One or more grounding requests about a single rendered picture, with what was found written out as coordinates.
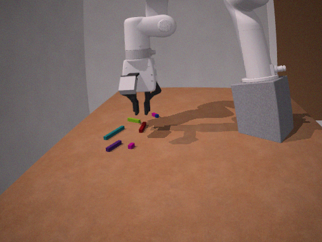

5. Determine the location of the dark red rod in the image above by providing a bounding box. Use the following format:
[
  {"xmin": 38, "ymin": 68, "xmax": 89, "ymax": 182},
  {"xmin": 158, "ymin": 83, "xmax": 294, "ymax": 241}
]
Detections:
[{"xmin": 139, "ymin": 122, "xmax": 146, "ymax": 133}]

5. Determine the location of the purple rod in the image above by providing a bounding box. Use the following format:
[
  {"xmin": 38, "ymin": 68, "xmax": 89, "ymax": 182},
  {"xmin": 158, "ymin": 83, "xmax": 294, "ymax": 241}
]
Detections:
[{"xmin": 106, "ymin": 140, "xmax": 122, "ymax": 152}]

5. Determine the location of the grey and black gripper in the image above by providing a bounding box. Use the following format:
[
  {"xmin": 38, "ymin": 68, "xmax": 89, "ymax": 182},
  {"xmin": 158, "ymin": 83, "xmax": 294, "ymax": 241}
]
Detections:
[{"xmin": 121, "ymin": 57, "xmax": 162, "ymax": 115}]

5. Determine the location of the lime green rod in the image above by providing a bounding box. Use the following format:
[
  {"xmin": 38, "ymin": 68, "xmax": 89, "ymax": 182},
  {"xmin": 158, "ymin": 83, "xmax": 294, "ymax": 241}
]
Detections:
[{"xmin": 127, "ymin": 117, "xmax": 141, "ymax": 123}]

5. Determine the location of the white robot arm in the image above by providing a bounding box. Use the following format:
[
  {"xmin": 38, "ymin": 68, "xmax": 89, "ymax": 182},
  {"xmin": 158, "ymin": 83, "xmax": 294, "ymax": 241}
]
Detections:
[{"xmin": 119, "ymin": 0, "xmax": 286, "ymax": 94}]

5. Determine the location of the turquoise rod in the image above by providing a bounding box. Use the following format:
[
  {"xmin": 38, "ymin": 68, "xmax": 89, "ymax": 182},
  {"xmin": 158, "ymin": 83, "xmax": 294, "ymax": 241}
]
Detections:
[{"xmin": 103, "ymin": 125, "xmax": 124, "ymax": 140}]

